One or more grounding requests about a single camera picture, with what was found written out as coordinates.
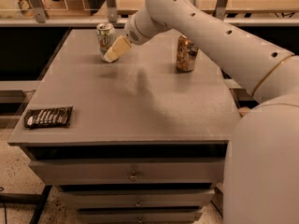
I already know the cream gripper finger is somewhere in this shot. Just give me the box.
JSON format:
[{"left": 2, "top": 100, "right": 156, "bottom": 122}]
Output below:
[{"left": 104, "top": 35, "right": 132, "bottom": 63}]

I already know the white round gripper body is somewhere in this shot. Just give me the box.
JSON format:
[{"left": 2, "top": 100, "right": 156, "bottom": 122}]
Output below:
[{"left": 124, "top": 7, "right": 168, "bottom": 45}]

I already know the white green 7up can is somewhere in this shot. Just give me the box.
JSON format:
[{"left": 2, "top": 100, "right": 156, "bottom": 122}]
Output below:
[{"left": 96, "top": 22, "right": 116, "bottom": 60}]

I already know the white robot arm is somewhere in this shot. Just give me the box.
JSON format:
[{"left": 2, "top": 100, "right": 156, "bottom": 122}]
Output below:
[{"left": 105, "top": 0, "right": 299, "bottom": 224}]

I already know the gold soda can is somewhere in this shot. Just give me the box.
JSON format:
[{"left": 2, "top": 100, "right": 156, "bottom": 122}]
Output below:
[{"left": 176, "top": 35, "right": 198, "bottom": 72}]

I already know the dark rxbar chocolate wrapper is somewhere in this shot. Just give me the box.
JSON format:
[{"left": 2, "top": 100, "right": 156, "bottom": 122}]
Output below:
[{"left": 23, "top": 106, "right": 73, "bottom": 129}]

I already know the grey drawer cabinet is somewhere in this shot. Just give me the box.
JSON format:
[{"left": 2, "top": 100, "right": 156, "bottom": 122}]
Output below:
[{"left": 8, "top": 29, "right": 240, "bottom": 224}]

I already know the top drawer round knob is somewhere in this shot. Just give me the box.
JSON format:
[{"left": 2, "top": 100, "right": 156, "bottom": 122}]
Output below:
[{"left": 128, "top": 171, "right": 138, "bottom": 182}]

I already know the metal railing frame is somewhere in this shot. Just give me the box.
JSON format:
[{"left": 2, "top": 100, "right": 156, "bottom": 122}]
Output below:
[{"left": 0, "top": 0, "right": 299, "bottom": 27}]

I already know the black floor cable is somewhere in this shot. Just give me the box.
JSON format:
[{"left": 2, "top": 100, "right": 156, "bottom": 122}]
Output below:
[{"left": 0, "top": 186, "right": 8, "bottom": 224}]

